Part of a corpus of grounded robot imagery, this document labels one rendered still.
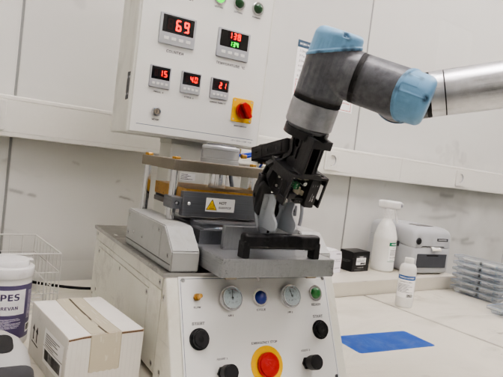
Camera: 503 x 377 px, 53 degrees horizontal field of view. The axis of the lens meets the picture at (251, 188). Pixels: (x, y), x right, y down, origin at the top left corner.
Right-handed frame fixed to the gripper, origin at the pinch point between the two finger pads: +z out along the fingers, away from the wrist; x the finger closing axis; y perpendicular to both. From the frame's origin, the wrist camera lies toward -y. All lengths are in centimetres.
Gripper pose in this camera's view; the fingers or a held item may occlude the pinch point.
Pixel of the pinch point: (264, 231)
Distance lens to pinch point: 88.9
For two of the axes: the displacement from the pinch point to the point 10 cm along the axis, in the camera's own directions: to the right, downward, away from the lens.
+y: 4.3, 4.4, -7.9
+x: 8.6, 0.8, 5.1
